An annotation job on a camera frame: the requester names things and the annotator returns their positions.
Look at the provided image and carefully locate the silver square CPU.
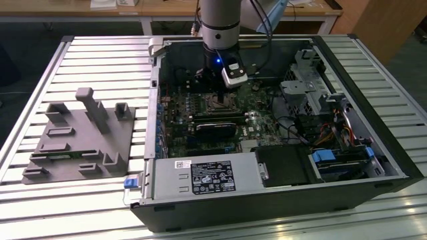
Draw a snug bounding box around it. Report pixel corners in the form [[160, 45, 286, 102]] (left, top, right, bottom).
[[212, 95, 236, 108]]

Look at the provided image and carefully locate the black CPU socket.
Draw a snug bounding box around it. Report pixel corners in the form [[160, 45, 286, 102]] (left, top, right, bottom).
[[203, 91, 241, 114]]

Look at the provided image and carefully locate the black drive bay cover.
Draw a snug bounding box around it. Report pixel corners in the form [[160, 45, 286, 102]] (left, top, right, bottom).
[[251, 144, 323, 188]]

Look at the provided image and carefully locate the black graphics card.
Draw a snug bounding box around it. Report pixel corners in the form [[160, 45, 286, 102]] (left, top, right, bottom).
[[195, 121, 236, 137]]

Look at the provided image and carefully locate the green motherboard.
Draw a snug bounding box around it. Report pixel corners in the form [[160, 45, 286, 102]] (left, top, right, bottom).
[[156, 79, 288, 160]]

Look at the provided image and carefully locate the silver finned heat sink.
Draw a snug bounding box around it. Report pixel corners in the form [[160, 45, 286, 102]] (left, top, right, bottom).
[[240, 139, 260, 151]]

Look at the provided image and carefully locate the grey metal disk cage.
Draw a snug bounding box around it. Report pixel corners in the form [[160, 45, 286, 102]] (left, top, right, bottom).
[[279, 48, 351, 116]]

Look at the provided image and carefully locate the grey power supply with label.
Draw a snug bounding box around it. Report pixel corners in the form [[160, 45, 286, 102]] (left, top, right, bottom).
[[151, 152, 264, 201]]

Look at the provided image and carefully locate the hard disk in blue carrier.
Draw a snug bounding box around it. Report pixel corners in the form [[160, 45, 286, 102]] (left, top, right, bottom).
[[310, 148, 371, 176]]

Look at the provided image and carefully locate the white box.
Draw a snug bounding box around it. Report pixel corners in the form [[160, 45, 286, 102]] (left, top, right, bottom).
[[89, 0, 120, 11]]

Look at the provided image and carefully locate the blue case latch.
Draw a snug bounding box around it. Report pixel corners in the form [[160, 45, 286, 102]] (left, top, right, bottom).
[[123, 176, 141, 189]]

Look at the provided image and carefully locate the grey parts rack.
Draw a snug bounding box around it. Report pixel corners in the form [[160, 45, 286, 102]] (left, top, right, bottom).
[[20, 87, 137, 185]]

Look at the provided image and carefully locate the black open PC case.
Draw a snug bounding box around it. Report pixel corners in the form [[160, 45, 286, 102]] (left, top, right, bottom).
[[128, 33, 426, 233]]

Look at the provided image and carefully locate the wooden desk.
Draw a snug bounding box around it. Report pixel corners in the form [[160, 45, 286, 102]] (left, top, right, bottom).
[[0, 0, 344, 36]]

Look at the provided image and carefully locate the wooden cabinet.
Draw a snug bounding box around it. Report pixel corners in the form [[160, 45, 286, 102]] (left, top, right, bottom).
[[330, 0, 427, 66]]

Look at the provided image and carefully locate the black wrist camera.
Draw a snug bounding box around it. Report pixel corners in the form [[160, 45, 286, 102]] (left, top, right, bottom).
[[193, 69, 209, 84]]

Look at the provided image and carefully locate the silver white wrist camera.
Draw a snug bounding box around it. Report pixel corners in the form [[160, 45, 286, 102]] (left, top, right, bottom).
[[219, 57, 249, 89]]

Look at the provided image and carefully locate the grey metal case bracket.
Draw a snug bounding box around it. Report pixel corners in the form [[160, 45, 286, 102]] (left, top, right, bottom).
[[148, 37, 168, 57]]

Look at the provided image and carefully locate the black wire loop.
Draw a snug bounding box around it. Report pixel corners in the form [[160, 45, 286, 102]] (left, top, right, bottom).
[[275, 116, 316, 146]]

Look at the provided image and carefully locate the orange yellow wire bundle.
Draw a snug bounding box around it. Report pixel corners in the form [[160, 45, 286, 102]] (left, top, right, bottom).
[[318, 124, 355, 148]]

